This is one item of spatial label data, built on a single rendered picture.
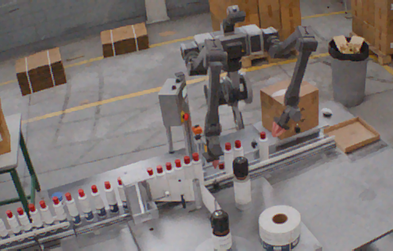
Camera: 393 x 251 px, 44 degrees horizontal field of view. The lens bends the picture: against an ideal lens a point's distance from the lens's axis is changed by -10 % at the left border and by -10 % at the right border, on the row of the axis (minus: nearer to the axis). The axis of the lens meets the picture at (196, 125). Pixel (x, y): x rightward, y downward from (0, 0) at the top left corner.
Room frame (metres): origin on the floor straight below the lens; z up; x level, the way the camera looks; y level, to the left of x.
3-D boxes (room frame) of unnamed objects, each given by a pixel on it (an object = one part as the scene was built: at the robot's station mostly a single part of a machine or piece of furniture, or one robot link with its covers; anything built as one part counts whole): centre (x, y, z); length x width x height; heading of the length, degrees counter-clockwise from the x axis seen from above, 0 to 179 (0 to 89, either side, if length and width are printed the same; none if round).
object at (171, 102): (2.40, 0.09, 1.38); 0.17 x 0.10 x 0.19; 162
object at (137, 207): (2.14, 0.34, 1.01); 0.14 x 0.13 x 0.26; 107
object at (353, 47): (4.57, -1.67, 0.50); 0.42 x 0.41 x 0.28; 100
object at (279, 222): (1.79, -0.33, 0.95); 0.20 x 0.20 x 0.14
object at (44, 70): (6.02, 1.91, 0.16); 0.65 x 0.54 x 0.32; 105
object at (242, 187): (2.11, -0.19, 1.03); 0.09 x 0.09 x 0.30
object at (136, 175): (2.13, 0.34, 1.14); 0.14 x 0.11 x 0.01; 107
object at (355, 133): (2.64, -0.99, 0.85); 0.30 x 0.26 x 0.04; 107
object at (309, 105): (2.85, -0.61, 0.99); 0.30 x 0.24 x 0.27; 115
